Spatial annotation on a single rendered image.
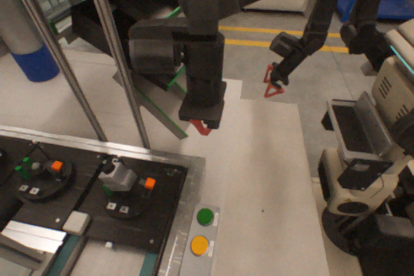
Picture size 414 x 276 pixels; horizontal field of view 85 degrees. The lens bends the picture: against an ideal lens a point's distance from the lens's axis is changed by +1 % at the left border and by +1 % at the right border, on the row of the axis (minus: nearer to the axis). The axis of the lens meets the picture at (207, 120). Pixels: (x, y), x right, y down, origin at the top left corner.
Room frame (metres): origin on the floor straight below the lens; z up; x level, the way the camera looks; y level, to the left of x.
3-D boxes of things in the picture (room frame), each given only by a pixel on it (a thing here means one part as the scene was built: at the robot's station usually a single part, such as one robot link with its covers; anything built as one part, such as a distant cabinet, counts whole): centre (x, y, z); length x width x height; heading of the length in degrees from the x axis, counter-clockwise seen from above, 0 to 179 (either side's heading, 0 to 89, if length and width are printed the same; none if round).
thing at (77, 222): (0.21, 0.33, 0.97); 0.05 x 0.05 x 0.04; 79
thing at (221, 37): (0.29, 0.01, 1.40); 0.07 x 0.06 x 0.07; 90
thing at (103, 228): (0.28, 0.21, 0.96); 0.24 x 0.24 x 0.02; 79
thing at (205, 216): (0.23, 0.00, 0.96); 0.04 x 0.04 x 0.02
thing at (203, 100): (0.29, 0.00, 1.34); 0.10 x 0.07 x 0.07; 168
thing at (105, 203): (0.28, 0.21, 0.98); 0.14 x 0.14 x 0.02
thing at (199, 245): (0.16, 0.02, 0.96); 0.04 x 0.04 x 0.02
